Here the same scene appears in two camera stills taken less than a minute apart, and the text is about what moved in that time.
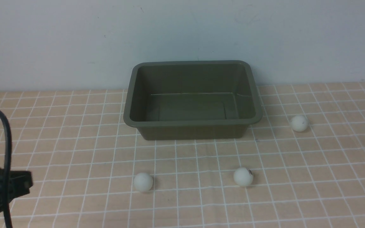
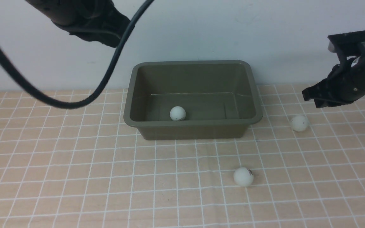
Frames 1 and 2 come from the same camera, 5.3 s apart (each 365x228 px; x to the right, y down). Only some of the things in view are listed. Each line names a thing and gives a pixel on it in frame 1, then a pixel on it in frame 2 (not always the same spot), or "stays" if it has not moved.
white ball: (243, 176) stays
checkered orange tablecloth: (316, 160) stays
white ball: (298, 123) stays
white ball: (143, 182) → (177, 113)
